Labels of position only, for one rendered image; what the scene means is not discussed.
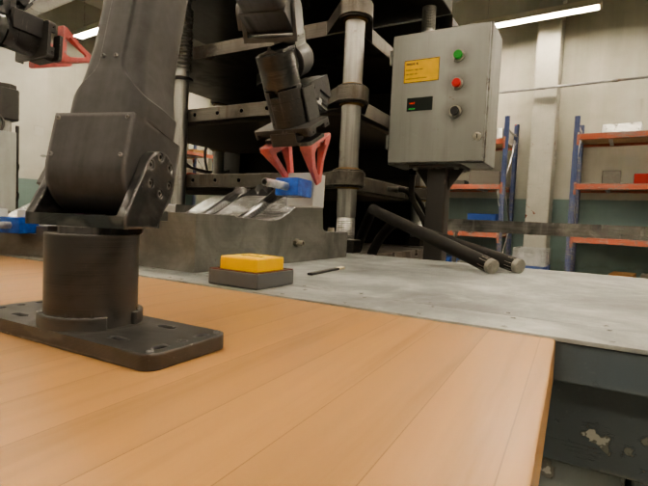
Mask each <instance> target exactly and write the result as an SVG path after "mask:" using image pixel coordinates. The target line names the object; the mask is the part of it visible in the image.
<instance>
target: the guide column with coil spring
mask: <svg viewBox="0 0 648 486"><path fill-rule="evenodd" d="M187 70H189V67H176V73H175V75H182V76H187V77H189V72H188V73H186V71H187ZM188 97H189V81H187V80H184V79H176V80H175V95H174V108H175V121H176V127H175V137H174V142H175V143H176V144H177V145H179V146H180V152H179V158H178V163H177V169H176V175H175V186H174V191H173V194H172V197H171V203H172V204H185V194H186V162H187V130H188Z"/></svg>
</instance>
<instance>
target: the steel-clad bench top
mask: <svg viewBox="0 0 648 486"><path fill-rule="evenodd" d="M339 266H344V267H345V268H344V269H340V270H336V271H332V272H327V273H322V274H318V275H313V276H309V275H308V273H309V272H314V271H319V270H324V269H329V268H334V267H339ZM283 268H291V269H293V284H287V285H281V286H276V287H270V288H264V289H260V290H253V289H247V288H240V287H234V286H229V285H220V284H214V283H209V282H208V276H209V272H201V273H189V272H181V271H175V270H168V269H160V268H153V267H146V266H139V277H145V278H152V279H158V280H164V281H171V282H177V283H184V284H195V285H202V286H208V287H215V288H222V289H227V290H234V291H241V292H247V293H254V294H259V295H266V296H273V297H279V298H285V299H291V300H298V301H305V302H311V303H317V304H323V305H330V306H337V307H343V308H349V309H355V310H362V311H374V312H381V313H386V314H393V315H400V316H406V317H413V318H418V319H425V320H432V321H438V322H444V323H451V324H457V325H464V326H470V327H476V328H483V329H489V330H496V331H502V332H508V333H515V334H521V335H528V336H534V337H540V338H552V339H555V341H559V342H566V343H573V344H578V345H585V346H591V347H598V348H604V349H610V350H616V351H623V352H629V353H636V354H641V355H648V279H644V278H633V277H621V276H611V275H599V274H587V273H576V272H565V271H554V270H542V269H531V268H525V270H524V271H523V272H522V273H514V272H511V271H508V270H505V269H503V268H500V267H499V270H498V271H497V272H496V273H495V274H488V273H486V272H484V271H482V270H480V269H478V268H476V267H474V266H472V265H470V264H468V263H464V262H452V261H440V260H430V259H418V258H406V257H396V256H374V255H363V254H351V253H346V257H337V258H328V259H319V260H310V261H301V262H291V263H284V264H283Z"/></svg>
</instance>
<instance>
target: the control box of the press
mask: <svg viewBox="0 0 648 486"><path fill-rule="evenodd" d="M501 49H502V38H501V36H500V32H499V30H498V28H497V26H496V24H495V22H494V21H487V22H480V23H475V24H469V25H463V26H457V27H451V28H445V29H440V30H434V31H427V32H421V33H415V34H410V35H404V36H398V37H394V43H393V51H391V57H390V67H392V80H391V115H390V134H389V135H386V149H388V150H389V152H388V165H390V166H393V167H395V168H398V169H401V170H409V176H410V182H409V196H410V201H411V204H412V206H413V208H414V210H415V212H416V213H417V215H418V217H419V219H420V221H421V224H422V226H423V227H425V228H427V229H430V230H434V231H437V232H440V233H443V234H447V226H448V211H449V194H450V187H451V186H452V185H453V183H454V182H455V181H456V179H457V178H458V177H459V175H460V174H462V173H465V172H468V171H469V170H470V169H494V168H495V152H496V138H497V122H498V108H499V92H500V63H501ZM417 174H419V175H420V177H421V179H422V180H423V182H424V184H425V185H426V187H427V191H426V207H425V216H424V214H423V212H422V211H421V209H420V207H419V205H418V203H417V200H416V196H415V182H416V175H417ZM422 259H430V260H440V261H446V252H444V251H442V250H440V249H438V248H436V247H434V246H432V245H430V244H428V243H426V242H424V241H423V258H422Z"/></svg>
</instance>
